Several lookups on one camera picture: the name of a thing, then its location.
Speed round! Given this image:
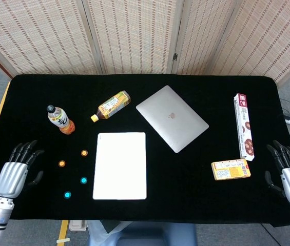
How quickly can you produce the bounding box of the yellow floor tape strip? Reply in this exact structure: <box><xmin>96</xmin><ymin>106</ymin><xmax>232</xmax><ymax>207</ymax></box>
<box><xmin>56</xmin><ymin>219</ymin><xmax>69</xmax><ymax>246</ymax></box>

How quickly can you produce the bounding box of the white floor socket box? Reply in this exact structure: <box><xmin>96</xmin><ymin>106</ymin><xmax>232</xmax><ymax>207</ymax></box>
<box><xmin>69</xmin><ymin>219</ymin><xmax>88</xmax><ymax>232</ymax></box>

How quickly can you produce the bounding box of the white tablet board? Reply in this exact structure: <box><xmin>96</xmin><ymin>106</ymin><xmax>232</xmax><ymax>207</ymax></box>
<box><xmin>92</xmin><ymin>132</ymin><xmax>147</xmax><ymax>201</ymax></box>

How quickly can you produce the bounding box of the silver closed laptop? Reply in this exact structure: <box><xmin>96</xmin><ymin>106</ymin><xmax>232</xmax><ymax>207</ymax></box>
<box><xmin>136</xmin><ymin>85</ymin><xmax>209</xmax><ymax>154</ymax></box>

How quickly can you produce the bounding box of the small yellow cardboard box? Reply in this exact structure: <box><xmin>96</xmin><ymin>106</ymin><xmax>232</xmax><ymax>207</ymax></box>
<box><xmin>210</xmin><ymin>158</ymin><xmax>252</xmax><ymax>181</ymax></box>

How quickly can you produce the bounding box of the woven folding screen panel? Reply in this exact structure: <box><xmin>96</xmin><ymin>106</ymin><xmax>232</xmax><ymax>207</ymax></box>
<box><xmin>210</xmin><ymin>0</ymin><xmax>290</xmax><ymax>87</ymax></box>
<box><xmin>0</xmin><ymin>0</ymin><xmax>104</xmax><ymax>79</ymax></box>
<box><xmin>171</xmin><ymin>0</ymin><xmax>244</xmax><ymax>76</ymax></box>
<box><xmin>82</xmin><ymin>0</ymin><xmax>185</xmax><ymax>75</ymax></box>

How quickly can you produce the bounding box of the tea bottle yellow cap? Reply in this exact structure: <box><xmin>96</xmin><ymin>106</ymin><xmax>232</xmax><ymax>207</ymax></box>
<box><xmin>90</xmin><ymin>90</ymin><xmax>132</xmax><ymax>122</ymax></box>

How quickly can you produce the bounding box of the black tablecloth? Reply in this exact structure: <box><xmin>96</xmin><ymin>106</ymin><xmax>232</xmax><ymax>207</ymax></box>
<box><xmin>0</xmin><ymin>74</ymin><xmax>290</xmax><ymax>228</ymax></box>

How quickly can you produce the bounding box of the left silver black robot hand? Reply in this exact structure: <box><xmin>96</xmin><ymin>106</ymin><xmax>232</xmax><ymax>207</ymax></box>
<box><xmin>0</xmin><ymin>139</ymin><xmax>45</xmax><ymax>199</ymax></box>

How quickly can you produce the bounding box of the long red white cookie box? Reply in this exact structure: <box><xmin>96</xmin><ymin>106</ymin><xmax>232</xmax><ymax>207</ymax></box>
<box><xmin>233</xmin><ymin>93</ymin><xmax>255</xmax><ymax>162</ymax></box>

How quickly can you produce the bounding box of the orange drink bottle black cap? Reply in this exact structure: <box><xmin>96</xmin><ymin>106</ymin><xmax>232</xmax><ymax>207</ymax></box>
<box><xmin>46</xmin><ymin>104</ymin><xmax>75</xmax><ymax>135</ymax></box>

